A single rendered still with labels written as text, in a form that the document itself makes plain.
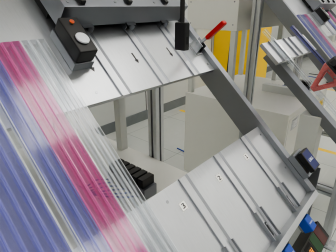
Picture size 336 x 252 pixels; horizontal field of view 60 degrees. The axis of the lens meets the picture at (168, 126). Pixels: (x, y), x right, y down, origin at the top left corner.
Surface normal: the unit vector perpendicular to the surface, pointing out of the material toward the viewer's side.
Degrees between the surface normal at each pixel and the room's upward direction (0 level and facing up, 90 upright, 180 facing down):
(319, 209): 0
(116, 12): 133
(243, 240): 43
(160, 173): 0
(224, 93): 90
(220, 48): 90
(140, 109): 90
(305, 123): 90
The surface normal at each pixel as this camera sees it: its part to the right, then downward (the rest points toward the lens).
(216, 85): -0.65, 0.29
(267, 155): 0.51, -0.51
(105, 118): 0.76, 0.25
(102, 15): 0.55, 0.81
